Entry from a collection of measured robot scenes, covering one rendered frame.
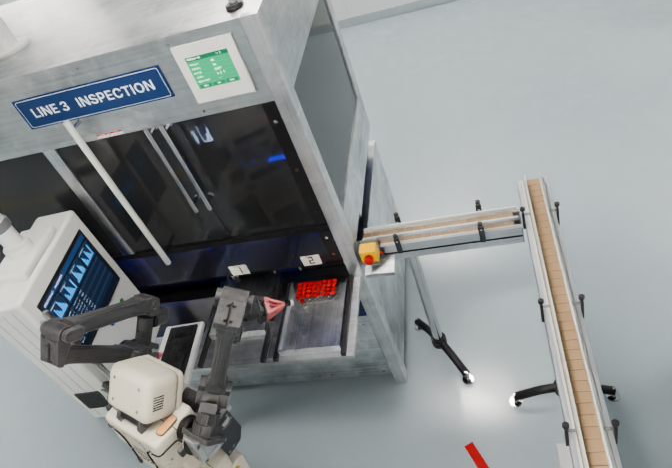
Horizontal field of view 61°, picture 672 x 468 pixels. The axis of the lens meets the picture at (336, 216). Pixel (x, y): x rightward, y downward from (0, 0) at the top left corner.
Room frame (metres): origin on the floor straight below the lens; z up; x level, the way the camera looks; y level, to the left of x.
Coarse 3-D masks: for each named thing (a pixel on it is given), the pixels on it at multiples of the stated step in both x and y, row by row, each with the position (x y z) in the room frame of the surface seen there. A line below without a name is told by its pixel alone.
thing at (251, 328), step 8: (232, 280) 2.04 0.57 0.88; (248, 280) 1.99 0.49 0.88; (256, 280) 1.97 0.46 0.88; (264, 280) 1.95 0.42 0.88; (272, 280) 1.93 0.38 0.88; (240, 288) 1.96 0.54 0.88; (248, 288) 1.94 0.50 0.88; (256, 288) 1.92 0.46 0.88; (264, 288) 1.90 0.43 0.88; (272, 288) 1.88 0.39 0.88; (264, 296) 1.86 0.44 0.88; (272, 296) 1.81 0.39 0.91; (256, 320) 1.74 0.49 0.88; (248, 328) 1.71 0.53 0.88; (256, 328) 1.69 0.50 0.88; (264, 328) 1.65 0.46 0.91
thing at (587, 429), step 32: (544, 192) 1.70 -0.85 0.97; (544, 224) 1.57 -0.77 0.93; (544, 256) 1.42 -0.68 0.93; (544, 288) 1.28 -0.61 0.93; (544, 320) 1.18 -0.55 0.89; (576, 320) 1.09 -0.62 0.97; (576, 352) 1.00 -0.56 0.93; (576, 384) 0.90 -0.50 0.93; (576, 416) 0.79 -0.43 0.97; (608, 416) 0.77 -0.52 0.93; (576, 448) 0.72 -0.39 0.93; (608, 448) 0.67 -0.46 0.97
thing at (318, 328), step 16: (320, 304) 1.68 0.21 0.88; (336, 304) 1.65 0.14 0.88; (288, 320) 1.67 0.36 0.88; (304, 320) 1.63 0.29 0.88; (320, 320) 1.60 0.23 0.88; (336, 320) 1.56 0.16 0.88; (288, 336) 1.58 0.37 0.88; (304, 336) 1.55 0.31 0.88; (320, 336) 1.52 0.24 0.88; (336, 336) 1.49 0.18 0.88; (288, 352) 1.49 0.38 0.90; (304, 352) 1.47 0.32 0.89
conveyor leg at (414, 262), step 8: (416, 264) 1.81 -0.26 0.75; (416, 272) 1.81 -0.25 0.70; (416, 280) 1.82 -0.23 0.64; (424, 280) 1.81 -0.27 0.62; (424, 288) 1.81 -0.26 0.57; (424, 296) 1.81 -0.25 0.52; (424, 304) 1.81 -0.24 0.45; (432, 304) 1.82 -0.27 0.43; (432, 312) 1.81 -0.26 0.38; (432, 320) 1.81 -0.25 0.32; (432, 328) 1.81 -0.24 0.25; (440, 336) 1.81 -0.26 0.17
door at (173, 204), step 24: (96, 144) 2.03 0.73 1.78; (120, 144) 2.00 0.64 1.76; (144, 144) 1.96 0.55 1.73; (72, 168) 2.09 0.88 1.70; (120, 168) 2.02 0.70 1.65; (144, 168) 1.99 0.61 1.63; (96, 192) 2.08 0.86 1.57; (144, 192) 2.01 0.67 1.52; (168, 192) 1.97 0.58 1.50; (192, 192) 1.94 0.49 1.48; (120, 216) 2.07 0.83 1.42; (144, 216) 2.03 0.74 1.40; (168, 216) 2.00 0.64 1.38; (192, 216) 1.96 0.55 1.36; (216, 216) 1.93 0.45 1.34; (144, 240) 2.06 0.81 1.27; (168, 240) 2.02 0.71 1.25; (192, 240) 1.99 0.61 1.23
